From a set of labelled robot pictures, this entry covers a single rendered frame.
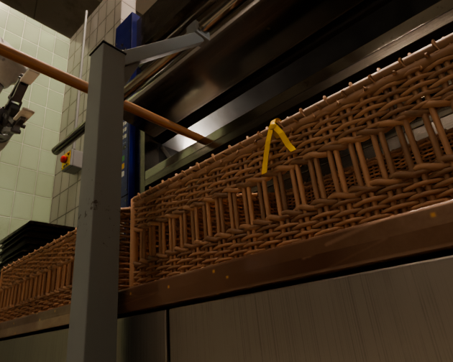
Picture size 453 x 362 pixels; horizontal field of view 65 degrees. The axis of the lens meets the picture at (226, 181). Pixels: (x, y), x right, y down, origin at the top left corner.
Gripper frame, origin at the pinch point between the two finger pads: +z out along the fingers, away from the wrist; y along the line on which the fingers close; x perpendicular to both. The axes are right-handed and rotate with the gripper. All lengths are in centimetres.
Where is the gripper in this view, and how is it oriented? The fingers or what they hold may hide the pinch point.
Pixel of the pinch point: (30, 91)
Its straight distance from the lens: 116.6
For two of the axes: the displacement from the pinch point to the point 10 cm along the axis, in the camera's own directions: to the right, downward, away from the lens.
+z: 7.4, -3.3, -5.8
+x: -6.6, -2.5, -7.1
